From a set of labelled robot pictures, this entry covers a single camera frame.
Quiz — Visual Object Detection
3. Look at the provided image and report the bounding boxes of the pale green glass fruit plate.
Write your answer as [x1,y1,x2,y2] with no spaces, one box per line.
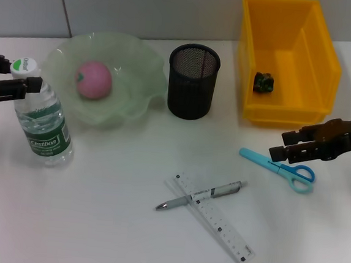
[37,26,173,135]

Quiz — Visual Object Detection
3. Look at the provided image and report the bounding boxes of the black mesh pen holder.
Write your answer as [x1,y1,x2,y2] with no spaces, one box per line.
[164,41,223,123]

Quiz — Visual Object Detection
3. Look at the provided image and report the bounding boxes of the yellow plastic storage bin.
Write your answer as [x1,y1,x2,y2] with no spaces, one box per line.
[231,0,349,134]

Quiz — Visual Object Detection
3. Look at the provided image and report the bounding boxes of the blue scissors with sheath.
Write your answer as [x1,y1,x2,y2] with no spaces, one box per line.
[236,147,318,196]

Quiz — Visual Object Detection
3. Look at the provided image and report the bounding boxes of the grey retractable pen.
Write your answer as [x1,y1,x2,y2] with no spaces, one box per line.
[155,172,249,219]

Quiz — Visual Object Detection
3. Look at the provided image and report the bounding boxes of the transparent plastic ruler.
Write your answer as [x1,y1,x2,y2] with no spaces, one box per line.
[157,169,262,263]

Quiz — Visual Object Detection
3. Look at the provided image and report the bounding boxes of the pink peach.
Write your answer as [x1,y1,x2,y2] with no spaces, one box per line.
[73,59,115,102]

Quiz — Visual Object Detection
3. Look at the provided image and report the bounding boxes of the green plastic wrapper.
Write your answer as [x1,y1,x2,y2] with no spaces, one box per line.
[252,71,276,94]

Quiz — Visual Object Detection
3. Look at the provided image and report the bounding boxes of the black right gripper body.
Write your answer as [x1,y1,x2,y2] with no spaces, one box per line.
[320,112,351,162]

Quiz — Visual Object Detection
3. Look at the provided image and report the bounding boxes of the clear water bottle green label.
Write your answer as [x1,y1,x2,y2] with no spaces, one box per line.
[1,55,81,169]

